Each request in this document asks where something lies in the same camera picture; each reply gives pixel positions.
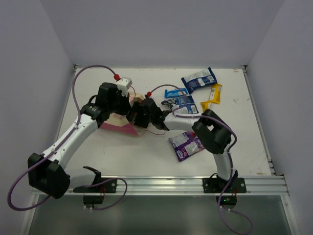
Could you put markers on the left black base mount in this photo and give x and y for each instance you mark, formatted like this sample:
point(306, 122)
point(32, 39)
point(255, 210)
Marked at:
point(90, 180)

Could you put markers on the pink and cream paper bag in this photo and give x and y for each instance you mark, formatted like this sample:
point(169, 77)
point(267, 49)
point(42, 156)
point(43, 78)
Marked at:
point(120, 124)

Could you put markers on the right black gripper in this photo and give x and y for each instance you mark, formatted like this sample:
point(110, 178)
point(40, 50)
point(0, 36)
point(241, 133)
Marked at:
point(136, 108)

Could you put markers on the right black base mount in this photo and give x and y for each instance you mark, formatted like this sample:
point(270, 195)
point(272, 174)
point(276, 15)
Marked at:
point(215, 184)

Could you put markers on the blue sweet chilli crisps bag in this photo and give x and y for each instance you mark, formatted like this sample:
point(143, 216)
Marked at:
point(202, 79)

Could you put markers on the right black controller box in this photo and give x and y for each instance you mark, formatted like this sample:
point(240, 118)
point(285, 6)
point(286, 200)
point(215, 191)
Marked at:
point(230, 200)

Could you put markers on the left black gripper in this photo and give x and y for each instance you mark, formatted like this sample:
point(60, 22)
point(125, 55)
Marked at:
point(125, 105)

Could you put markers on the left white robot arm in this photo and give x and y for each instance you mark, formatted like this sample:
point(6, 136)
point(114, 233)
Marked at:
point(48, 170)

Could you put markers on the yellow snack bar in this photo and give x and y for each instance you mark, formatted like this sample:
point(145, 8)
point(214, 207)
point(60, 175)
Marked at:
point(215, 95)
point(205, 105)

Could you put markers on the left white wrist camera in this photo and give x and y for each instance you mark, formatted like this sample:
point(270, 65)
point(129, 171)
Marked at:
point(124, 84)

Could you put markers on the aluminium front rail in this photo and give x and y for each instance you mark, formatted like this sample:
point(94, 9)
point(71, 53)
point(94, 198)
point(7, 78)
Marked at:
point(191, 186)

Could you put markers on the left black controller box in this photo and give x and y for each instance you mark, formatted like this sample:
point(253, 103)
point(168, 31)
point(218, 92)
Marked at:
point(92, 200)

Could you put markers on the light blue snack packet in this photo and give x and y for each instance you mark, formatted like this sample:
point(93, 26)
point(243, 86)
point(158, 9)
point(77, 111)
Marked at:
point(175, 93)

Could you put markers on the black controller box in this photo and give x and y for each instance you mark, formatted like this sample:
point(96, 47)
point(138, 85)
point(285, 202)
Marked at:
point(92, 200)
point(230, 200)

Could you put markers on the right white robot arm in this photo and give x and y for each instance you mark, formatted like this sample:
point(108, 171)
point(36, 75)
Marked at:
point(214, 134)

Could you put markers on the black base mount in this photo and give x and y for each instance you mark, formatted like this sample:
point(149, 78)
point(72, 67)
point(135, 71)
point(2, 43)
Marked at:
point(90, 180)
point(215, 184)

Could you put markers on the dark blue chips bag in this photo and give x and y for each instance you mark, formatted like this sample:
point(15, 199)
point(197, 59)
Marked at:
point(181, 105)

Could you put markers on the purple blue snack packet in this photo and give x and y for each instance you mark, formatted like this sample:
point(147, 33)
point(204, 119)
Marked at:
point(186, 145)

